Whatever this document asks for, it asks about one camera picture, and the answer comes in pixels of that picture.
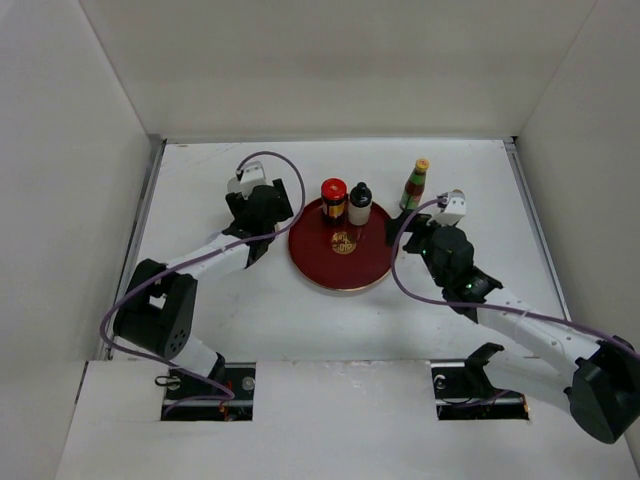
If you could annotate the red lid sauce jar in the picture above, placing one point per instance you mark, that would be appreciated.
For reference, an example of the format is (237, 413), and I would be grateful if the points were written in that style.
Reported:
(334, 196)

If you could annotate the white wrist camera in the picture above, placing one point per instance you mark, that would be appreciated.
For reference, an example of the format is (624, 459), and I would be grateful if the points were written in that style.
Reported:
(450, 210)
(245, 180)

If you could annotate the white bottle black cap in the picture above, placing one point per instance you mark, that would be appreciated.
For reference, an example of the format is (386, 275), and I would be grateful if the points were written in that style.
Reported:
(360, 203)

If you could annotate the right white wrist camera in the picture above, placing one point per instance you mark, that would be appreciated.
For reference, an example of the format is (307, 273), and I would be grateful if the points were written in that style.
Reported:
(450, 210)

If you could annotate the red sauce bottle green label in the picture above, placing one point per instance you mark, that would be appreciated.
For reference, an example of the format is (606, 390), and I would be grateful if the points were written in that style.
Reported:
(415, 186)

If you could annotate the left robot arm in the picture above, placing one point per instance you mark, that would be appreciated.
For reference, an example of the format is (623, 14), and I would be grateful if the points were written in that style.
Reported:
(158, 316)

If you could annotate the red round tray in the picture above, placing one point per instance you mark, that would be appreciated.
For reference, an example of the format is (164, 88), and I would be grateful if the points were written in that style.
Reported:
(340, 257)

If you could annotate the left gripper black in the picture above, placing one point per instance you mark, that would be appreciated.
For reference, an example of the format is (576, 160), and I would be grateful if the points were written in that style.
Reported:
(238, 204)

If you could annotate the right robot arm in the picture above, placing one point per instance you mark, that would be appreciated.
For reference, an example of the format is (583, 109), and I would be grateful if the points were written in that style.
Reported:
(592, 376)

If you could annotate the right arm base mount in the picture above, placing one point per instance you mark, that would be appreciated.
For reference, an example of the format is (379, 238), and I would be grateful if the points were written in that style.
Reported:
(463, 391)

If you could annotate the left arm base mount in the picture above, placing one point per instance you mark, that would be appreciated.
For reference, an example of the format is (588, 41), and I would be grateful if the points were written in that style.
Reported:
(190, 400)

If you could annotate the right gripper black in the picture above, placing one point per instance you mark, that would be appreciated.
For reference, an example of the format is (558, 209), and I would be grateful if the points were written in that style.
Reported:
(417, 226)

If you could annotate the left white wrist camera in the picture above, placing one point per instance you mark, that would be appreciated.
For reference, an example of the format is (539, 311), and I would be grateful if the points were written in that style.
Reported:
(245, 180)

